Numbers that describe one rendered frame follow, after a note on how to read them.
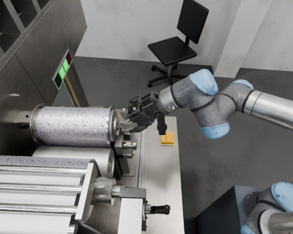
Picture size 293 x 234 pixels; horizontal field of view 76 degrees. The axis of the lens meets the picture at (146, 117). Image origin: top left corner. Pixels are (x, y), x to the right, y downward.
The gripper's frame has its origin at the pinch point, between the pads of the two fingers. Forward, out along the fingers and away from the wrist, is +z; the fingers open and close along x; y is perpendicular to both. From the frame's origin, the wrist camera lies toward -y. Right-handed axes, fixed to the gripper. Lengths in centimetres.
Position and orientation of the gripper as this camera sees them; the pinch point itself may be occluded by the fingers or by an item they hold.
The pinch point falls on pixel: (124, 127)
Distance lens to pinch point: 70.1
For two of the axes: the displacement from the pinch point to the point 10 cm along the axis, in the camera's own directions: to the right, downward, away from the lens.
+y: -6.4, -4.8, -6.0
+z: -7.7, 3.7, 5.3
